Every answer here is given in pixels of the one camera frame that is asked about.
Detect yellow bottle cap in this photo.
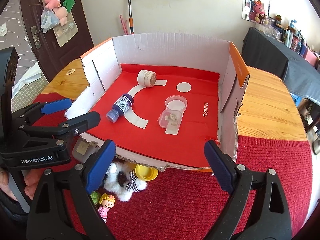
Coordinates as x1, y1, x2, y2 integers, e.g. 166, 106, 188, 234
135, 165, 158, 181

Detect grey square case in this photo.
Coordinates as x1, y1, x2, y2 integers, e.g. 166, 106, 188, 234
72, 138, 100, 163

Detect dark covered side table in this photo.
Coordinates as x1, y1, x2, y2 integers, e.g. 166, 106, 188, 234
241, 27, 320, 104

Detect blonde girl figurine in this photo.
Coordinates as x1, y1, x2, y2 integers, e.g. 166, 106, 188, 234
98, 193, 115, 223

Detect small wooden tag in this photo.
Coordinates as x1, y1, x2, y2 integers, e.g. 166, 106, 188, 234
66, 69, 75, 75

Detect white fluffy plush toy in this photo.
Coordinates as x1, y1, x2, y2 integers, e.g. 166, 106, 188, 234
103, 161, 147, 202

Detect red knitted table cloth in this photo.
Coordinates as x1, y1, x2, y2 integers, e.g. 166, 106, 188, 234
32, 92, 313, 240

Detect orange grey mop handle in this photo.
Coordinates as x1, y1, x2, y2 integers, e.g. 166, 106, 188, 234
127, 0, 134, 35

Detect pink rabbit plush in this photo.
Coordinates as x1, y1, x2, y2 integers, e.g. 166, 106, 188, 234
249, 0, 265, 23

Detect clear square small box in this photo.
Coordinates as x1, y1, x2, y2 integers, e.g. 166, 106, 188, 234
158, 109, 182, 129

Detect pink plush toys hanging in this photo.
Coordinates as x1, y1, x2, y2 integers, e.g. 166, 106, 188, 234
43, 0, 68, 26

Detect orange white cardboard box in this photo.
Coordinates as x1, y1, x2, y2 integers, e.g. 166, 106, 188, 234
65, 33, 249, 171

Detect dark brown door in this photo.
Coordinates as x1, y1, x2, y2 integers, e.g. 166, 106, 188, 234
20, 0, 93, 81

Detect clear round container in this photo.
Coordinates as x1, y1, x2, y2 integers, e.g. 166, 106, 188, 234
165, 95, 188, 112

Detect person's left hand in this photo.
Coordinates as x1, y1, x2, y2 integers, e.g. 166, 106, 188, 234
0, 168, 42, 202

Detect green fuzzy plush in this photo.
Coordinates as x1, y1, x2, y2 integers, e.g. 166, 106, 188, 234
90, 191, 101, 205

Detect purple plastic bottle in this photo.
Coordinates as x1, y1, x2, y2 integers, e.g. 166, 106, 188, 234
106, 93, 134, 123

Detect pink plastic hanger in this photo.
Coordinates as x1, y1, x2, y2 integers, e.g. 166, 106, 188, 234
119, 15, 129, 35

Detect green plush on door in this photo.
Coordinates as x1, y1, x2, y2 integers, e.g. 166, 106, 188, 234
62, 0, 75, 13

